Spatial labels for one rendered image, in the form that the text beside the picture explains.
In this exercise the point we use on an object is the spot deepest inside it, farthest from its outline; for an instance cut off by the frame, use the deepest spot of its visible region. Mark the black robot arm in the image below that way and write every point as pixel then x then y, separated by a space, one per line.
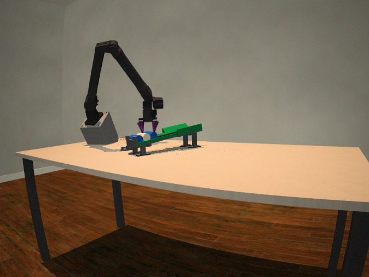
pixel 91 98

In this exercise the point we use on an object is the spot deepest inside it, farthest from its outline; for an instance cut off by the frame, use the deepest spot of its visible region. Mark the dark blue plastic bar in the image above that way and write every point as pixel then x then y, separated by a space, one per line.
pixel 153 135
pixel 139 138

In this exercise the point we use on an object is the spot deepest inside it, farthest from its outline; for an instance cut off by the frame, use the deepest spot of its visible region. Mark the beige plastic bar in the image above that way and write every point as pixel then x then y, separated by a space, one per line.
pixel 145 136

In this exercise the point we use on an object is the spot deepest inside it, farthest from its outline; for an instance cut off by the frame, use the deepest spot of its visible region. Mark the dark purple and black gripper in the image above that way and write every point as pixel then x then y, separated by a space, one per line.
pixel 147 117

